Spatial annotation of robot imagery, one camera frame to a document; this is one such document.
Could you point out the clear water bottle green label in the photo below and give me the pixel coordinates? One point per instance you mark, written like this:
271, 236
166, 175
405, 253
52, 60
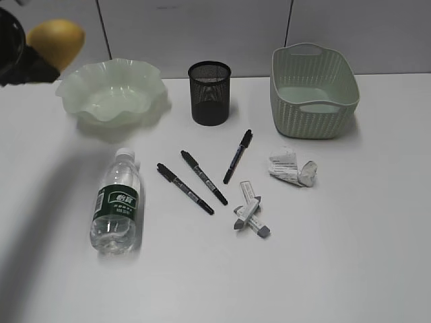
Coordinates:
113, 228

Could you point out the yellow mango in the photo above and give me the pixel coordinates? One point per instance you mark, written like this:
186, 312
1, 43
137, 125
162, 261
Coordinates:
57, 41

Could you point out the pale green wavy glass plate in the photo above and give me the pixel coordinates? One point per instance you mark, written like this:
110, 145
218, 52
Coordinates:
112, 93

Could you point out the grey white eraser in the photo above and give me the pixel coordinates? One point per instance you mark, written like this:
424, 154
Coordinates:
244, 213
256, 225

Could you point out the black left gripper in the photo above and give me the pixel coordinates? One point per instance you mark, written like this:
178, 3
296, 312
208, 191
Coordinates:
20, 63

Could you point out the black marker pen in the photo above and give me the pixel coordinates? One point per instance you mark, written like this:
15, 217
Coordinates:
172, 177
245, 142
193, 164

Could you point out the grey white eraser upper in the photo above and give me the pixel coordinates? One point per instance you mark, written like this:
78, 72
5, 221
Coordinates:
244, 213

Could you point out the black mesh pen holder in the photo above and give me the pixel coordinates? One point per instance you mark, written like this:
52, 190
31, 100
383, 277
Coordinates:
210, 92

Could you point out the waste paper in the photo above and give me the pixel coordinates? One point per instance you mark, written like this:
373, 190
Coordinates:
283, 166

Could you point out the grey white eraser lower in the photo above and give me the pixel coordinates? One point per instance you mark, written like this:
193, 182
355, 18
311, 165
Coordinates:
256, 225

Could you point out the pale green woven plastic basket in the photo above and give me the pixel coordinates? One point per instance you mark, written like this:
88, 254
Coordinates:
313, 91

